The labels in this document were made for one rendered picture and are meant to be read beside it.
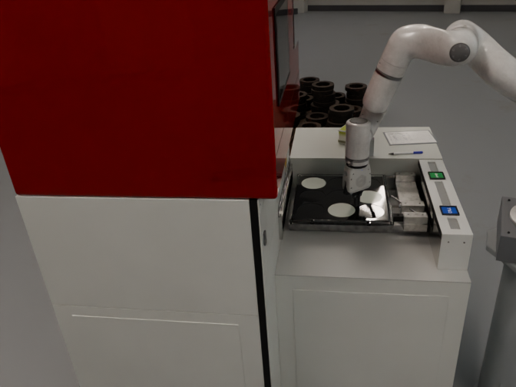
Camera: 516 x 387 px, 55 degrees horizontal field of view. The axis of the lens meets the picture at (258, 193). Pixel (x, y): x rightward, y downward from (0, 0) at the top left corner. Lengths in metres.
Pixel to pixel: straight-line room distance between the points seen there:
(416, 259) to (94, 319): 1.08
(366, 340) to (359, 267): 0.28
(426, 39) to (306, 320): 0.99
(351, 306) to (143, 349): 0.70
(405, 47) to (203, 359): 1.17
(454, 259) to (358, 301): 0.34
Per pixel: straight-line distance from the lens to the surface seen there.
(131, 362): 1.83
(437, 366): 1.97
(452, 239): 1.70
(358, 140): 1.75
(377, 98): 1.67
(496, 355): 2.21
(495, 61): 1.64
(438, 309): 1.78
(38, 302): 3.22
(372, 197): 1.96
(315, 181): 2.07
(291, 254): 1.78
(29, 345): 2.96
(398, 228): 1.90
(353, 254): 1.78
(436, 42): 1.57
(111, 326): 1.73
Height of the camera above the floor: 1.86
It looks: 29 degrees down
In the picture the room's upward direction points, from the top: 4 degrees counter-clockwise
